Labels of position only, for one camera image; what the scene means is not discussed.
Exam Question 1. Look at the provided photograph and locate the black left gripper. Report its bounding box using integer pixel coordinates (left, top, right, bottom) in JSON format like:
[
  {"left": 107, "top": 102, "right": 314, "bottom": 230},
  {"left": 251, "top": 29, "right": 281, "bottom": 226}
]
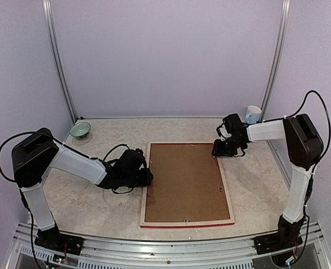
[{"left": 121, "top": 168, "right": 153, "bottom": 188}]

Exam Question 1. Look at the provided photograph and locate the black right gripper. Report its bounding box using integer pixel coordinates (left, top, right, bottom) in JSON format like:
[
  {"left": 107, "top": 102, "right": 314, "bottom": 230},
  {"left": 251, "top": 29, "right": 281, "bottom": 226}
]
[{"left": 212, "top": 136, "right": 245, "bottom": 157}]

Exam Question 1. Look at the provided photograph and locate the brown frame backing board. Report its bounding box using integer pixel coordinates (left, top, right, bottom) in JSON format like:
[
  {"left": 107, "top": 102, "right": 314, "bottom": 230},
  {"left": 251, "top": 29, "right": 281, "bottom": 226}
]
[{"left": 144, "top": 143, "right": 231, "bottom": 222}]

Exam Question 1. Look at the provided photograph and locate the red wooden picture frame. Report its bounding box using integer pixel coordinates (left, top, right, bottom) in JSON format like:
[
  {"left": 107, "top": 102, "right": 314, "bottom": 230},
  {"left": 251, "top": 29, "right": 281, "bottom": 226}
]
[{"left": 140, "top": 141, "right": 236, "bottom": 229}]

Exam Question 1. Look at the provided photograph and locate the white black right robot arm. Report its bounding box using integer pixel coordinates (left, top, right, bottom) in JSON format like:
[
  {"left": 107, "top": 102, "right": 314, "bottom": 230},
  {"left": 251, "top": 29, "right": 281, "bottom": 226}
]
[{"left": 212, "top": 110, "right": 330, "bottom": 249}]

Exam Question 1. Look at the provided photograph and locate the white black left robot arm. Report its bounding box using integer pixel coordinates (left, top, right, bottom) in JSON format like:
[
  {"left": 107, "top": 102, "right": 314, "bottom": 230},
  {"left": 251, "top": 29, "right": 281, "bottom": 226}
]
[{"left": 1, "top": 128, "right": 153, "bottom": 249}]

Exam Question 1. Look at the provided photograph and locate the light blue ceramic mug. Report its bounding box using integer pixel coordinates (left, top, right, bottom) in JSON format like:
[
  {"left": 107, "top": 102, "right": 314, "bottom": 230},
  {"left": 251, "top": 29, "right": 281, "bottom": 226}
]
[{"left": 245, "top": 105, "right": 262, "bottom": 124}]

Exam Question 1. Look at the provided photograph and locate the green ceramic bowl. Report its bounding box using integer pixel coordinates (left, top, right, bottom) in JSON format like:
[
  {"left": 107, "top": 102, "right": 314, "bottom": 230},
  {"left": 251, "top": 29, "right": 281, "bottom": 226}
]
[{"left": 70, "top": 122, "right": 91, "bottom": 139}]

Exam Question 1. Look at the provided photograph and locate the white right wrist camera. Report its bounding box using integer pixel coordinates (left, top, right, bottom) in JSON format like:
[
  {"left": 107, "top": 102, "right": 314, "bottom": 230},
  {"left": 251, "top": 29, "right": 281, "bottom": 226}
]
[{"left": 216, "top": 124, "right": 228, "bottom": 140}]

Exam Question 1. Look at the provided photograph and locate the aluminium enclosure frame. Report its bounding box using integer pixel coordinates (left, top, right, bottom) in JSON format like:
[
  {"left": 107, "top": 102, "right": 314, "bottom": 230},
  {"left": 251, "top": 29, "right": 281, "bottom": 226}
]
[{"left": 12, "top": 0, "right": 330, "bottom": 269}]

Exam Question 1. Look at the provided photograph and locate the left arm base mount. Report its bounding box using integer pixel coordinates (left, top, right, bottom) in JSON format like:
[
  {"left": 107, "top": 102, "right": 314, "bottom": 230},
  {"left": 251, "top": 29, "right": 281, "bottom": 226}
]
[{"left": 35, "top": 226, "right": 85, "bottom": 256}]

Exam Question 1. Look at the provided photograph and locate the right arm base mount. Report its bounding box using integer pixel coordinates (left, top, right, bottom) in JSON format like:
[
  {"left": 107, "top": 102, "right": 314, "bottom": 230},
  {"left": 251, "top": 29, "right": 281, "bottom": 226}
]
[{"left": 254, "top": 216, "right": 306, "bottom": 254}]

